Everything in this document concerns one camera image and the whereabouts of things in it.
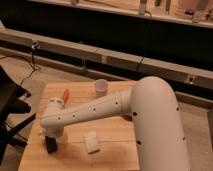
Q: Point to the black eraser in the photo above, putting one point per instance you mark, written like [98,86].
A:
[51,144]

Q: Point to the white plastic cup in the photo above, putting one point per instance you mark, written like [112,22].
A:
[101,87]

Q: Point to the white sponge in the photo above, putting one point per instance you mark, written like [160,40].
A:
[91,142]

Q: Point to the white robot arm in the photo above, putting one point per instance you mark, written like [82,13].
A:
[153,107]

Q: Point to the black chair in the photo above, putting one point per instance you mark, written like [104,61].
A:
[10,102]

